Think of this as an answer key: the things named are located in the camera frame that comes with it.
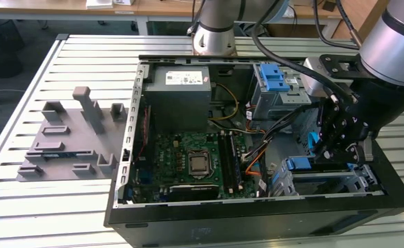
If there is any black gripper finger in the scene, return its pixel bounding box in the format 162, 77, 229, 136
314, 138, 375, 165
315, 99, 348, 156

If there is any blue data wire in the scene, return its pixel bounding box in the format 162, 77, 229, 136
307, 131, 323, 156

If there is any hard disk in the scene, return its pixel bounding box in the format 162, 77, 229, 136
288, 157, 360, 173

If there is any silver disk bay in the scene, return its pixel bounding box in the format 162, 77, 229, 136
269, 154, 378, 197

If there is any empty blue disk carrier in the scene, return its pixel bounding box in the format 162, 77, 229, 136
260, 63, 291, 92

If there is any silver drive cage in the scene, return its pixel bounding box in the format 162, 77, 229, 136
249, 61, 327, 121

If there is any RAM stick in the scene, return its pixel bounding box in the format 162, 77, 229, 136
229, 133, 245, 191

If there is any black PC case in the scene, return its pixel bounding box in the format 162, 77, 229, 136
104, 54, 404, 248

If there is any green motherboard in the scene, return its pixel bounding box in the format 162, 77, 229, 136
133, 130, 259, 204

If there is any wooden cabinet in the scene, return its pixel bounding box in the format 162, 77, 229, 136
332, 0, 392, 47

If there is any CPU socket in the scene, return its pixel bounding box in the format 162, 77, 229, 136
186, 149, 212, 179

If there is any silver CPU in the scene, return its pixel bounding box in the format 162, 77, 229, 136
190, 156, 208, 172

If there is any small black box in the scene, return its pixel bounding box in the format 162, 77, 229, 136
322, 0, 340, 12

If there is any silver power supply unit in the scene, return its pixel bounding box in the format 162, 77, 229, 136
142, 66, 212, 134

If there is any black graphics card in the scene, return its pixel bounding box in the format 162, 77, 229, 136
168, 182, 221, 202

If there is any black case fan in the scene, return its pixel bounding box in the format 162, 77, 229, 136
134, 133, 157, 173

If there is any grey parts rack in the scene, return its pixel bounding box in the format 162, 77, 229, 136
17, 86, 132, 183

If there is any black mesh bin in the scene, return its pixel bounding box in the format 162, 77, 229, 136
0, 18, 27, 79

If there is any black wire bundle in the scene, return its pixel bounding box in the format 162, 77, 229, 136
261, 102, 327, 156

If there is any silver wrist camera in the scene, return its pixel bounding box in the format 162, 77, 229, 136
301, 56, 336, 98

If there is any black camera bracket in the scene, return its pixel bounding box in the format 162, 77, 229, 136
318, 53, 371, 81

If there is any thick black cable hose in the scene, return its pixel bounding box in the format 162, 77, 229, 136
249, 0, 360, 104

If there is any orange wire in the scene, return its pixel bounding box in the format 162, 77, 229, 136
245, 146, 268, 177

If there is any yellow wire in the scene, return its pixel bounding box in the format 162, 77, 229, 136
208, 82, 241, 121

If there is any thin black cable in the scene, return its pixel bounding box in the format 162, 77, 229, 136
322, 0, 364, 50

